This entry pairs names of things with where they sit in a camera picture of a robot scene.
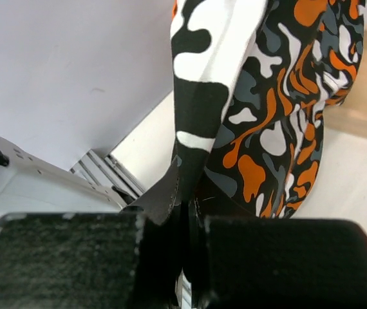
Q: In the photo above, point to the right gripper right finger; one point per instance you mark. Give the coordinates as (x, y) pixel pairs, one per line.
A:
(240, 261)

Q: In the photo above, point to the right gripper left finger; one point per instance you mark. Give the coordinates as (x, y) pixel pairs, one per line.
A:
(50, 260)

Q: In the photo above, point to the patterned black orange shorts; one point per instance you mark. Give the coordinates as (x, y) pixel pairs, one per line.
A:
(251, 82)

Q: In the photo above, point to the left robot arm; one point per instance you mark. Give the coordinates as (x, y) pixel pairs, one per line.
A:
(29, 184)

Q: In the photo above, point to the aluminium mounting rail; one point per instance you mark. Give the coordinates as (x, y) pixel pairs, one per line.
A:
(112, 177)

